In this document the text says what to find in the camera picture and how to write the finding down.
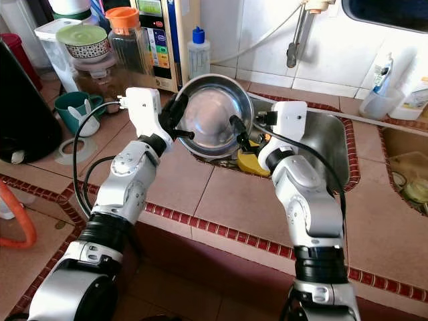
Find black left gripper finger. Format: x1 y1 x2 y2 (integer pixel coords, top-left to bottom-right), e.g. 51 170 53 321
162 92 187 130

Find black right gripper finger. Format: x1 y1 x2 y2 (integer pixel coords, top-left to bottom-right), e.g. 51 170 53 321
229 115 251 155

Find yellow plastic bowl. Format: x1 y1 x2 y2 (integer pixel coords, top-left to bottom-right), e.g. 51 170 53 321
235 140 272 178

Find stainless steel bowl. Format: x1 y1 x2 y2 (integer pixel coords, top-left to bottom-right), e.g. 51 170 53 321
176 74 255 161

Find red tiled kitchen counter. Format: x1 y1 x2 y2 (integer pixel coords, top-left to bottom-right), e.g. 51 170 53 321
0 74 428 321

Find green soap bottle blue cap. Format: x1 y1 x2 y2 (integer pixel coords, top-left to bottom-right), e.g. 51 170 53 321
187 27 211 81

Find stainless steel sink basin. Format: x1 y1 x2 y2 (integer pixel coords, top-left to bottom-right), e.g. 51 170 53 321
247 100 352 195
378 124 428 218

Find beige water ionizer appliance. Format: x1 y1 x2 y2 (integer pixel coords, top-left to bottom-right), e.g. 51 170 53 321
130 0 198 93

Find glass jar brown contents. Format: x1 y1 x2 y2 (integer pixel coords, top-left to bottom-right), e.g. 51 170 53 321
70 55 121 101

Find white bunny figure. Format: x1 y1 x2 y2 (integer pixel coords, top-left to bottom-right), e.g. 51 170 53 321
68 99 99 138

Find clear pitcher orange lid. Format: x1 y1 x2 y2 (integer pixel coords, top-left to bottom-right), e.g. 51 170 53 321
105 7 153 88

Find teal ceramic mug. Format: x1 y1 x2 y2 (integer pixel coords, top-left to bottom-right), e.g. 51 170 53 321
53 92 104 137

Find patterned bowl green lid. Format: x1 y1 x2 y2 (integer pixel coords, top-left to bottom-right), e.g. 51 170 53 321
55 24 109 60

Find clear plastic cup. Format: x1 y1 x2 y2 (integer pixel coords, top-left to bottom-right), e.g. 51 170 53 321
358 88 399 121

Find white plastic container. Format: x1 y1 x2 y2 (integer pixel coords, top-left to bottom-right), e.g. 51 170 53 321
33 19 78 93

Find white blue toothbrush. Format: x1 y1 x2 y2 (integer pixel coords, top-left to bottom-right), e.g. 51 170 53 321
372 53 394 98

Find white pot green base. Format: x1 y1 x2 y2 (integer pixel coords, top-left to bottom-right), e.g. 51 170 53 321
48 0 91 17

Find clear glass food container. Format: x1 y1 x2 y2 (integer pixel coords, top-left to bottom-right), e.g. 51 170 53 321
391 150 428 201

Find black kettle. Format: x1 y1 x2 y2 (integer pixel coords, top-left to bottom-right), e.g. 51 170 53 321
0 41 58 165

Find white plastic tray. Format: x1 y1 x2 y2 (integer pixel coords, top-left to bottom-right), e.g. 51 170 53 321
0 194 19 220

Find white detergent bottle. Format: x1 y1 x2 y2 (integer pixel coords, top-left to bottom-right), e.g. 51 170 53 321
389 67 428 121

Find red flask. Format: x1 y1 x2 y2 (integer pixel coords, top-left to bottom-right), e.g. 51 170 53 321
1 32 44 91

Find small green glass bowl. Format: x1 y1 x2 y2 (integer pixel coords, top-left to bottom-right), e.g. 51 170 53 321
405 177 428 205

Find dark hanging pan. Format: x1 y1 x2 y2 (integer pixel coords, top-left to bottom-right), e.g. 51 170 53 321
341 0 428 33

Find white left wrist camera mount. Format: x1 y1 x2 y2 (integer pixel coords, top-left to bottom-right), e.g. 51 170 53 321
119 87 165 142

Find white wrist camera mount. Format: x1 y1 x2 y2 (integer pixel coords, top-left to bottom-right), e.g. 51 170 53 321
119 87 165 142
259 101 308 161

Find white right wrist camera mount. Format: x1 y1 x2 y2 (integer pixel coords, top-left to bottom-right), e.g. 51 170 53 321
259 101 308 161

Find metal wall spout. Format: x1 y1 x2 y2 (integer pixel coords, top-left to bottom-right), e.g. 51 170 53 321
286 0 342 69

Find white flat ring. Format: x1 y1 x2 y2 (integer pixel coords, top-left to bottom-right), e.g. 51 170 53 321
57 136 101 166

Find white flexible hose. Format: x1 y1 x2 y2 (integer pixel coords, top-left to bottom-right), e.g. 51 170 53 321
209 7 308 64

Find orange hose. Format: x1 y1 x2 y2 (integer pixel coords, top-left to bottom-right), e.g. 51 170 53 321
0 181 37 249

